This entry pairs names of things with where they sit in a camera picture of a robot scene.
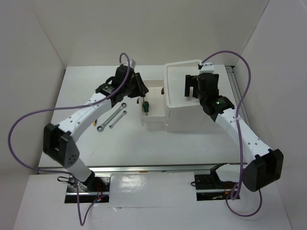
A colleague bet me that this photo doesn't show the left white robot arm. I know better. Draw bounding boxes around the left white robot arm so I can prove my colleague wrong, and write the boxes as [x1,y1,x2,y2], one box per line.
[43,61,149,191]

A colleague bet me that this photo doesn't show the white bottom drawer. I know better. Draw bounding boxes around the white bottom drawer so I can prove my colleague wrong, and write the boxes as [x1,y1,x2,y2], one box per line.
[142,121,167,132]

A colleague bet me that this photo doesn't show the front aluminium rail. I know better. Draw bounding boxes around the front aluminium rail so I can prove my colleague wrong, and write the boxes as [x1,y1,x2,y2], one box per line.
[37,164,216,175]

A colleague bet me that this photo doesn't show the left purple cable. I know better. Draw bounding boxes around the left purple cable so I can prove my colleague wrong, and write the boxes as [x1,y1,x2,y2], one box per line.
[8,52,132,226]

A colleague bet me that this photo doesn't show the white drawer cabinet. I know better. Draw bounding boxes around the white drawer cabinet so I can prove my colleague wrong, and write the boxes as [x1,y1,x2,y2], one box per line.
[164,59,221,134]

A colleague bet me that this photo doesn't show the green orange stubby screwdriver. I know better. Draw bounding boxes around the green orange stubby screwdriver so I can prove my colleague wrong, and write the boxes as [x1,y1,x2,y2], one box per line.
[143,104,149,116]

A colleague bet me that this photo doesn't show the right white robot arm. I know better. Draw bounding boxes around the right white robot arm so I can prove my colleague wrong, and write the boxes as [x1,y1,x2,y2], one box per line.
[185,73,284,192]

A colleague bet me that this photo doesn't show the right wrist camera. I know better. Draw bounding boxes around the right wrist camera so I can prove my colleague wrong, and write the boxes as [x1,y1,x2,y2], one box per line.
[198,62,214,74]

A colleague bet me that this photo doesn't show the large silver ratchet wrench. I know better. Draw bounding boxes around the large silver ratchet wrench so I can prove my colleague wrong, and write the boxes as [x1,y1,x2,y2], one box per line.
[96,103,127,132]

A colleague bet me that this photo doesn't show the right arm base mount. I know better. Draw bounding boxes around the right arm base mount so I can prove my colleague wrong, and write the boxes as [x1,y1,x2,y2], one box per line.
[190,167,235,201]

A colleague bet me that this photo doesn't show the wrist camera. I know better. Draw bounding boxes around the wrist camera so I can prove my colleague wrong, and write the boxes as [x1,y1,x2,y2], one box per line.
[124,59,136,69]
[198,62,214,74]

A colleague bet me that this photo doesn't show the small silver ratchet wrench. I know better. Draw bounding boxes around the small silver ratchet wrench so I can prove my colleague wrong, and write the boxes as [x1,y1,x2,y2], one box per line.
[109,111,127,128]

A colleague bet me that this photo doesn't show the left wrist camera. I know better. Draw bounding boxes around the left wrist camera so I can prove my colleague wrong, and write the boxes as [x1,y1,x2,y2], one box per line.
[124,59,136,69]

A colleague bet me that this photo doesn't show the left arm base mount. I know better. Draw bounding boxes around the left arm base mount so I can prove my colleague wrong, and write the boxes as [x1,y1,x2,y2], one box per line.
[57,175,111,204]

